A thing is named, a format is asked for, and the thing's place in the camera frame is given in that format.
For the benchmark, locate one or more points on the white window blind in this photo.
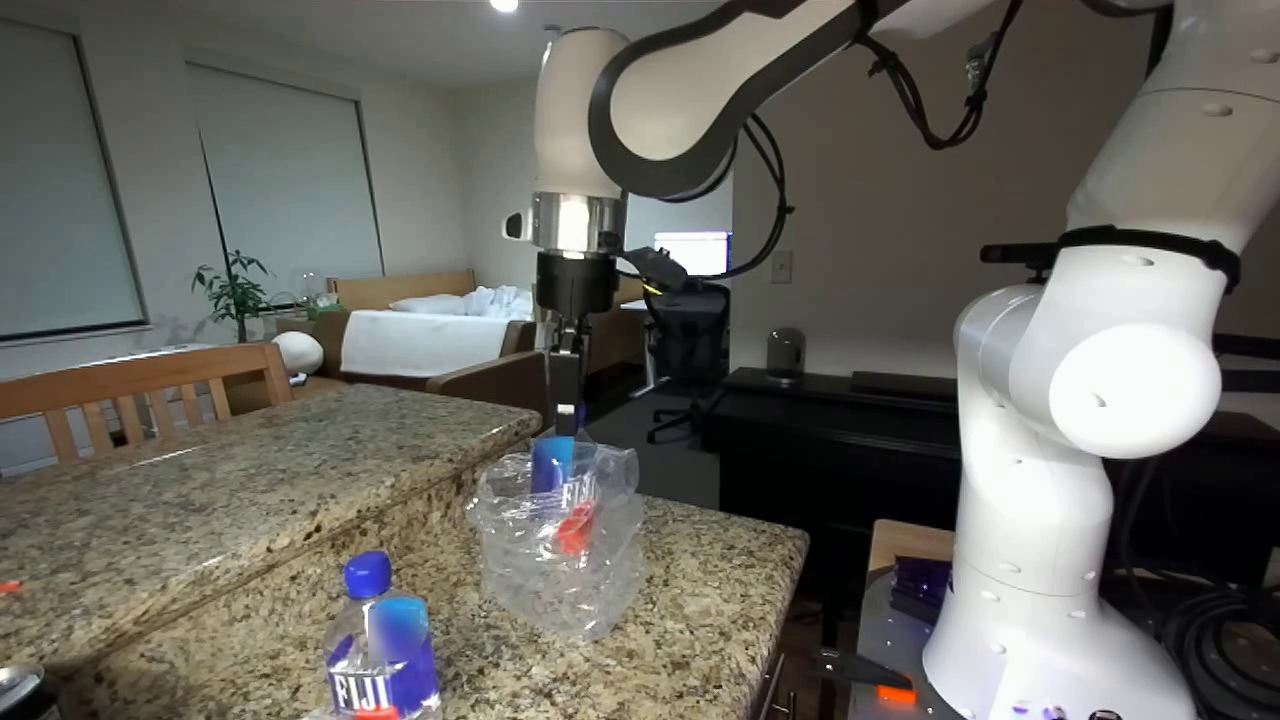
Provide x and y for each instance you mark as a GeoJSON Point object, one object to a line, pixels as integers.
{"type": "Point", "coordinates": [293, 185]}
{"type": "Point", "coordinates": [65, 185]}

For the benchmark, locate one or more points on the blue capped water bottle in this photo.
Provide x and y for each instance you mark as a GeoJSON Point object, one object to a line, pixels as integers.
{"type": "Point", "coordinates": [554, 467]}
{"type": "Point", "coordinates": [387, 653]}

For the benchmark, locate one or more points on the black desk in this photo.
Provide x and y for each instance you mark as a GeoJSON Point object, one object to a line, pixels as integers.
{"type": "Point", "coordinates": [824, 440]}

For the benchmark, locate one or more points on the flat colourful packet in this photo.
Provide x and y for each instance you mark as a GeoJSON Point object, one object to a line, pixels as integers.
{"type": "Point", "coordinates": [9, 585]}

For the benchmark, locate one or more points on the computer monitor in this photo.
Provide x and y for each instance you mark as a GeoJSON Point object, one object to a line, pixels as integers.
{"type": "Point", "coordinates": [699, 250]}

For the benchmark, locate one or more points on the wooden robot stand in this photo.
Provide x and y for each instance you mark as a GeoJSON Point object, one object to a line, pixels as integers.
{"type": "Point", "coordinates": [905, 542]}

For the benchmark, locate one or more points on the green potted plant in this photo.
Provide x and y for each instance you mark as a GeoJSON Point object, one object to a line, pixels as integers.
{"type": "Point", "coordinates": [238, 287]}

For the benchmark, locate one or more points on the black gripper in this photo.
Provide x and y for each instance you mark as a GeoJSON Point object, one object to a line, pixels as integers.
{"type": "Point", "coordinates": [573, 282]}

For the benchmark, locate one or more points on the white round lamp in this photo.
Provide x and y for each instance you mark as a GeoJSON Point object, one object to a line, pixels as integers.
{"type": "Point", "coordinates": [298, 354]}

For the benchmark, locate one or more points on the round ceiling light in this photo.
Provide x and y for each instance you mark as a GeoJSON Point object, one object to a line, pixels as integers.
{"type": "Point", "coordinates": [507, 4]}

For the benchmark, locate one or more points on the black office chair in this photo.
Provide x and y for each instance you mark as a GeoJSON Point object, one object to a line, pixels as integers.
{"type": "Point", "coordinates": [686, 335]}

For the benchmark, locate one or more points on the clear plastic bag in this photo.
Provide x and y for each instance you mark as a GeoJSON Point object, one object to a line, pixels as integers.
{"type": "Point", "coordinates": [532, 585]}

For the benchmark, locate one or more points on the bed with white bedding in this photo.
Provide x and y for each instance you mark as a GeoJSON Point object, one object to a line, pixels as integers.
{"type": "Point", "coordinates": [413, 343]}

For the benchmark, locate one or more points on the wooden dining chair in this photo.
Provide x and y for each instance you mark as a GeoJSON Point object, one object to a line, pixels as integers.
{"type": "Point", "coordinates": [145, 380]}

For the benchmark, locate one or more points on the small dark desk object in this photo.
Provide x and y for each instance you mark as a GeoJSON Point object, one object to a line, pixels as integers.
{"type": "Point", "coordinates": [784, 351]}

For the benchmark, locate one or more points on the white wall outlet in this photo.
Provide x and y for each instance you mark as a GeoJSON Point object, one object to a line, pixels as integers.
{"type": "Point", "coordinates": [783, 264]}

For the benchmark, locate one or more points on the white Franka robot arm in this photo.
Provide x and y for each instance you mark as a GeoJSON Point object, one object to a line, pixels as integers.
{"type": "Point", "coordinates": [1122, 373]}

